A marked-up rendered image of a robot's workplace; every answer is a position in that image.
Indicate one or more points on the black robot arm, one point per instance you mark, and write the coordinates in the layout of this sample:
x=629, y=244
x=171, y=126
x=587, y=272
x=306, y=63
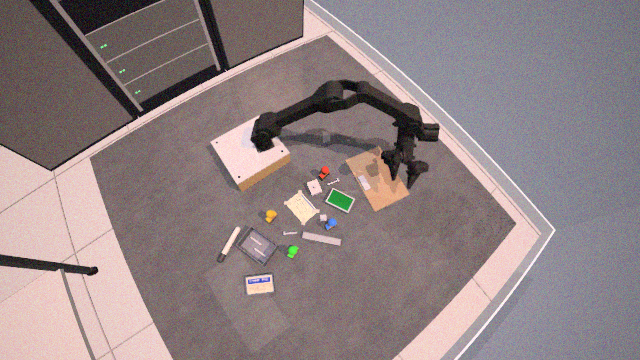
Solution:
x=329, y=98

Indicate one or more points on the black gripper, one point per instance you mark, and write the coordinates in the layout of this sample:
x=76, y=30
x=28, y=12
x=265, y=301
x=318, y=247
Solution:
x=415, y=168

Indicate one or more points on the cream inspection card taped down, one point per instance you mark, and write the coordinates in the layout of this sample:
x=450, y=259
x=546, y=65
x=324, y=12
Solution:
x=301, y=207

